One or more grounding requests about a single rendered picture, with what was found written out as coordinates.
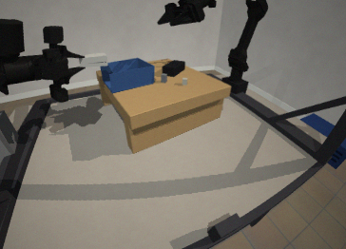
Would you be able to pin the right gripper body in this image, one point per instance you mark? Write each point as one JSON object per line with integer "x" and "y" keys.
{"x": 197, "y": 10}

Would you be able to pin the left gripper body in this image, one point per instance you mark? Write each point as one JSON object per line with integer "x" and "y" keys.
{"x": 53, "y": 35}

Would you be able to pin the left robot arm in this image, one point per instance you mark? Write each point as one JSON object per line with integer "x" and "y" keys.
{"x": 14, "y": 69}

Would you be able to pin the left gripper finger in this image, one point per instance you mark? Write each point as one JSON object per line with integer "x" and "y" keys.
{"x": 73, "y": 71}
{"x": 69, "y": 54}

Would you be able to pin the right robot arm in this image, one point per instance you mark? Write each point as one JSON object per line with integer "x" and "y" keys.
{"x": 238, "y": 56}

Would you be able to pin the blue open tray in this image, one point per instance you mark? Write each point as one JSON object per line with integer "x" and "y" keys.
{"x": 115, "y": 75}

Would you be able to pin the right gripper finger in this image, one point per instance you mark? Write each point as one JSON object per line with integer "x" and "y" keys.
{"x": 167, "y": 17}
{"x": 185, "y": 17}

